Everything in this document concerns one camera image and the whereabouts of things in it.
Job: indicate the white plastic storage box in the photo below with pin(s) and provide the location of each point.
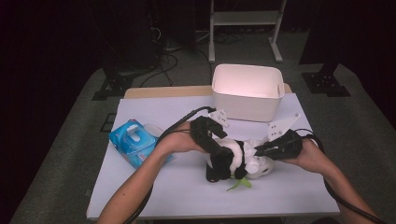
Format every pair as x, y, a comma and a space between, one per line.
246, 105

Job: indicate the blue wet wipes pack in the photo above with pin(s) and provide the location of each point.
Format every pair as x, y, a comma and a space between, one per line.
134, 149

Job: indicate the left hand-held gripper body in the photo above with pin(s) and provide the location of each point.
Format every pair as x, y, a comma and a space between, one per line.
200, 130

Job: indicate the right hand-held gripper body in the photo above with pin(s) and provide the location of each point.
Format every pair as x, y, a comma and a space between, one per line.
288, 146

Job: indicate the black floor grid panel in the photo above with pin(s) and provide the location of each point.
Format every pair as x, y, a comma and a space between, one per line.
108, 123

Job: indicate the black stand base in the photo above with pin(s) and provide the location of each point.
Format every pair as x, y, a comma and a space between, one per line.
113, 85
325, 84

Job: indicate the person's left hand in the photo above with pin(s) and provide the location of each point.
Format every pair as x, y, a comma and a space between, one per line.
179, 140

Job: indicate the white metal stand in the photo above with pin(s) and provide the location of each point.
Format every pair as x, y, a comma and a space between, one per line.
246, 18

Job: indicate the panda plush toy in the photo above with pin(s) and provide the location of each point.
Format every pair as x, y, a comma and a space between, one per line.
236, 155

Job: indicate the person's right hand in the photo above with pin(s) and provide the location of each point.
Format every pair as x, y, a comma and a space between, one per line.
311, 157

